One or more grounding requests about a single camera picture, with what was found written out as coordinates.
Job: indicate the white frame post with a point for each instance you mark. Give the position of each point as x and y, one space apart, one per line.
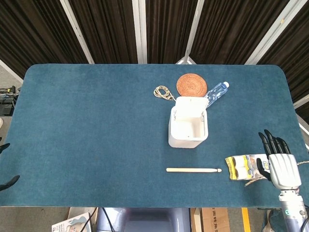
192 31
140 31
77 31
272 33

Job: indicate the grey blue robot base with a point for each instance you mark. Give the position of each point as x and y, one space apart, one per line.
149 220

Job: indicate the yellow white snack package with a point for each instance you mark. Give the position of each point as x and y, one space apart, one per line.
241 166

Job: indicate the dark brown pleated curtain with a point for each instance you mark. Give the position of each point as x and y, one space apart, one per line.
113 29

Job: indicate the brown cardboard box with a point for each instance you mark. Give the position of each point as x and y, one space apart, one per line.
212 220

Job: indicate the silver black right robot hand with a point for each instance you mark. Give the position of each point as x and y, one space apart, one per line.
285 171

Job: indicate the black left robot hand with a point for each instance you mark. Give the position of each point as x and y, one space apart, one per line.
9 181

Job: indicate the clear plastic water bottle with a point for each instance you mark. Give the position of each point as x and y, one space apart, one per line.
217 93

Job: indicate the illustrated book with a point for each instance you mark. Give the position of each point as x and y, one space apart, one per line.
72 223

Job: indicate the light wooden drumstick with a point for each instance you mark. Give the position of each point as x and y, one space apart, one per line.
193 170

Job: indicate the blue felt table cover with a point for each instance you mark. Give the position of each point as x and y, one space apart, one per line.
96 145

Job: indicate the round woven rattan coaster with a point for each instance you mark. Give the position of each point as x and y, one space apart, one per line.
192 85

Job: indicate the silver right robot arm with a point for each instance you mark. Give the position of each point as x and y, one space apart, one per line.
293 210

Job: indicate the white box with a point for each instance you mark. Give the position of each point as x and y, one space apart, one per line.
186 142

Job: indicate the white plastic box lid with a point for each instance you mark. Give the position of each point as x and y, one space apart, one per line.
190 107

